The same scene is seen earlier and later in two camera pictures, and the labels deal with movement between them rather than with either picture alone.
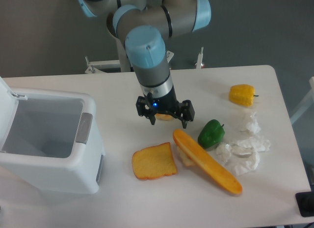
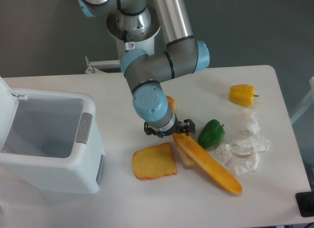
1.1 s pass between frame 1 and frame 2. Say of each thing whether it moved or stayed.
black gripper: moved
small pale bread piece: stayed
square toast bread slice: stayed
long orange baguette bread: stayed
